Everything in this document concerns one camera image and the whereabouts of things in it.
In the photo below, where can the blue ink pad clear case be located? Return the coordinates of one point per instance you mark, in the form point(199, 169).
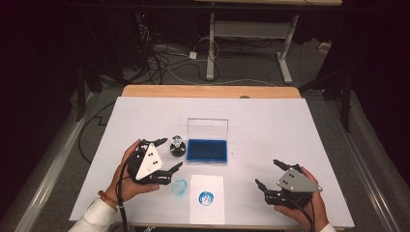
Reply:
point(207, 151)

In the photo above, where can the wooden table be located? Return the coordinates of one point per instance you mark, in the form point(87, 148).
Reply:
point(209, 92)

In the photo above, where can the black metal stand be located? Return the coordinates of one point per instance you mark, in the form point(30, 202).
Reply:
point(80, 96)
point(346, 103)

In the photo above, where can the crystal knob stamp black base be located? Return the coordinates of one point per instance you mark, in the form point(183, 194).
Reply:
point(178, 150)

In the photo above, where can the white power adapter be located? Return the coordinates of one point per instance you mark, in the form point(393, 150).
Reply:
point(192, 55)

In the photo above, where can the white metal frame desk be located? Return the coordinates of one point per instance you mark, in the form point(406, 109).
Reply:
point(251, 29)

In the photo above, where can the person's left hand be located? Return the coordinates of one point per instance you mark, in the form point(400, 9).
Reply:
point(124, 187)

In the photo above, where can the person's right hand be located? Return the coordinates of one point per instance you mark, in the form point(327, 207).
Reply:
point(314, 216)

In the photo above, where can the aluminium floor rail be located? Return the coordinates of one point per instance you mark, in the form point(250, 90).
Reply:
point(370, 183)
point(54, 170)

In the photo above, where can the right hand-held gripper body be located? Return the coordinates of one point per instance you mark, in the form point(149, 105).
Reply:
point(296, 182)

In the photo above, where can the small white paper sheet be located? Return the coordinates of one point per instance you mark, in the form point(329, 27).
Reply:
point(209, 216)

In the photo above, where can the dark curtain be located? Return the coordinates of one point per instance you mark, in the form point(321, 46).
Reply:
point(32, 80)
point(386, 80)

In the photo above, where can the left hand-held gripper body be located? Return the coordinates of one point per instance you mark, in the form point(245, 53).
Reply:
point(148, 162)

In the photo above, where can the large white table cover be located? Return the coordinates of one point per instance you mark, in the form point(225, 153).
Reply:
point(274, 129)

